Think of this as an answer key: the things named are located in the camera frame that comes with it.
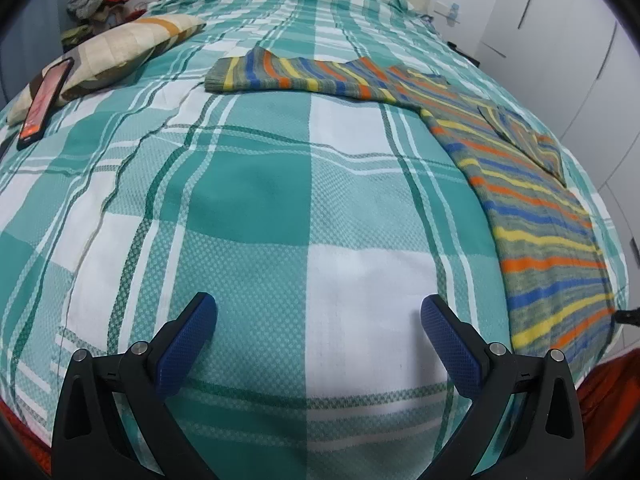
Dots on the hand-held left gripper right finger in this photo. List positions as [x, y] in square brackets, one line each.
[452, 345]

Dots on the green plaid bedspread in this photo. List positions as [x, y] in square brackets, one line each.
[250, 200]

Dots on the wall socket with blue plug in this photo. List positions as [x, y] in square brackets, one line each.
[450, 12]

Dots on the blue-grey curtain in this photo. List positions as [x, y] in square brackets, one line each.
[45, 30]

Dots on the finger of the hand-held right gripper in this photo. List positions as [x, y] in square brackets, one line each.
[630, 316]

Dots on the white wardrobe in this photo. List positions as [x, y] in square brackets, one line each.
[575, 60]

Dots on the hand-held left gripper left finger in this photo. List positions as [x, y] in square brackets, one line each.
[187, 345]

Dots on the beige patchwork pillow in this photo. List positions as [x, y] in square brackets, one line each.
[130, 40]

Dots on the orange fleece clothing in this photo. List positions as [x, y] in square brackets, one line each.
[605, 395]

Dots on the smartphone with red screen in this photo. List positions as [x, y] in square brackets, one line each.
[42, 105]

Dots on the striped knit sweater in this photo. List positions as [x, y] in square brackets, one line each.
[540, 220]

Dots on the pile of colourful clothes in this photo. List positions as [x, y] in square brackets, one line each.
[112, 12]

